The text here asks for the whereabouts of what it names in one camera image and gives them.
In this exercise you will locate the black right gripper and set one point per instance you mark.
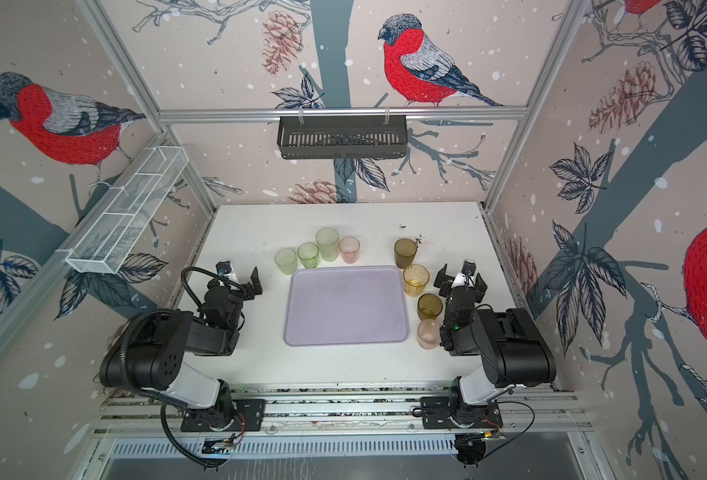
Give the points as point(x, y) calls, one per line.
point(460, 288)

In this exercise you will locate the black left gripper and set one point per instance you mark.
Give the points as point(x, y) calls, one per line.
point(244, 285)

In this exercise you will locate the pale green dimpled short glass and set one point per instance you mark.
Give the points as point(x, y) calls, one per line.
point(286, 260)

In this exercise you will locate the bright green faceted glass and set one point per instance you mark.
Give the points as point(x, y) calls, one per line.
point(309, 254)

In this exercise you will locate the pink glass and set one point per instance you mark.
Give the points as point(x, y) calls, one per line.
point(350, 249)

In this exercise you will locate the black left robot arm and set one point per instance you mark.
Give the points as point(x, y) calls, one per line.
point(148, 359)

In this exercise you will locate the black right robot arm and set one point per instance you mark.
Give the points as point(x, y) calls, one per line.
point(513, 352)

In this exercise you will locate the pink glass near right arm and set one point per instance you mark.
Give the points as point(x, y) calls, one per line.
point(429, 334)

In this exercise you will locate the lilac plastic tray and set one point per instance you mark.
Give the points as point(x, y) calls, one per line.
point(346, 306)

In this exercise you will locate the dark olive glass near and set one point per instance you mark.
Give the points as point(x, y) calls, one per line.
point(429, 307)

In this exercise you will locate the dark olive glass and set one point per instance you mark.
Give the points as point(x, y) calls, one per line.
point(405, 250)
point(429, 307)

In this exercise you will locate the yellow amber glass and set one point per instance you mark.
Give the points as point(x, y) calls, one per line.
point(415, 279)

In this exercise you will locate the dark olive glass far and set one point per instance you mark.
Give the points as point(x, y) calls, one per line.
point(405, 250)

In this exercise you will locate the tall pale green dimpled glass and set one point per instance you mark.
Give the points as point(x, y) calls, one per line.
point(327, 240)

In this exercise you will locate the aluminium back crossbar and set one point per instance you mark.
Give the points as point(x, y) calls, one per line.
point(461, 113)

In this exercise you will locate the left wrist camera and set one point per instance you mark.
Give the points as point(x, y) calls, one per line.
point(229, 271)

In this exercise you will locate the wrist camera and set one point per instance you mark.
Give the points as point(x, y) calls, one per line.
point(466, 276)
point(229, 271)

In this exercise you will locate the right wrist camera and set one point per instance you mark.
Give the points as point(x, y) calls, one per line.
point(466, 276)

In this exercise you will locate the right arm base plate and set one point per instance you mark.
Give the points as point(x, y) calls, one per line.
point(445, 413)

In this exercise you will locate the white wire mesh shelf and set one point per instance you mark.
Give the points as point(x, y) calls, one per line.
point(112, 237)

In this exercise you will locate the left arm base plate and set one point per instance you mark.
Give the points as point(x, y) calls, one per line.
point(235, 416)

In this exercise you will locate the black hanging wire basket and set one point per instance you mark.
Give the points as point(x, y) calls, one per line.
point(337, 137)

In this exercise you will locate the aluminium front rail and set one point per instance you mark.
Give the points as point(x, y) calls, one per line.
point(387, 410)

